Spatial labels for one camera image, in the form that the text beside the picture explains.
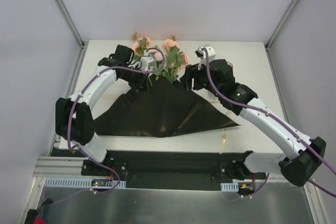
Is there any pink artificial flower bouquet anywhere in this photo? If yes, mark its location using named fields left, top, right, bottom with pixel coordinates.
left=131, top=33, right=190, bottom=83

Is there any black wrapping paper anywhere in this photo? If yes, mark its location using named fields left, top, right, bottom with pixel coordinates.
left=94, top=78, right=238, bottom=137

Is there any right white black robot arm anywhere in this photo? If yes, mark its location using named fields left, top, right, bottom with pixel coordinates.
left=180, top=59, right=326, bottom=187

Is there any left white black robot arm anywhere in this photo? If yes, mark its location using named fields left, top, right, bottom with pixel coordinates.
left=55, top=45, right=156, bottom=176

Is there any white ribbed ceramic vase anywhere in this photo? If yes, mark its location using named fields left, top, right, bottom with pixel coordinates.
left=227, top=61, right=234, bottom=69

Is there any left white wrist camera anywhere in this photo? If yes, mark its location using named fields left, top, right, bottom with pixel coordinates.
left=140, top=56, right=156, bottom=71

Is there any left aluminium corner post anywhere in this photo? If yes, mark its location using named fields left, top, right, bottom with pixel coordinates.
left=54, top=0, right=85, bottom=48

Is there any aluminium corner post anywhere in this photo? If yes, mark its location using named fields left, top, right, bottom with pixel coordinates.
left=54, top=0, right=85, bottom=48
left=265, top=0, right=300, bottom=52

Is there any right aluminium corner post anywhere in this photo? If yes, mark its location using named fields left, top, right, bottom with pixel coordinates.
left=265, top=0, right=300, bottom=52

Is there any right white cable duct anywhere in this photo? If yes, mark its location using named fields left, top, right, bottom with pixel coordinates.
left=220, top=182, right=239, bottom=192

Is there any white cable duct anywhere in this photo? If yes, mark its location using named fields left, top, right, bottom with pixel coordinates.
left=45, top=178, right=127, bottom=189
left=220, top=182, right=239, bottom=192

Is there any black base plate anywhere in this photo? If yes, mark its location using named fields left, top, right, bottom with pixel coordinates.
left=50, top=149, right=266, bottom=191

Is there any aluminium frame rail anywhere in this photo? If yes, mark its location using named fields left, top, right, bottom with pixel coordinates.
left=33, top=155, right=87, bottom=177

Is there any left white cable duct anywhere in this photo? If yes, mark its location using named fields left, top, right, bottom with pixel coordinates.
left=45, top=178, right=127, bottom=189

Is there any black and red strap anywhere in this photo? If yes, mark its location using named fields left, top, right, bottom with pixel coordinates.
left=19, top=198, right=54, bottom=224

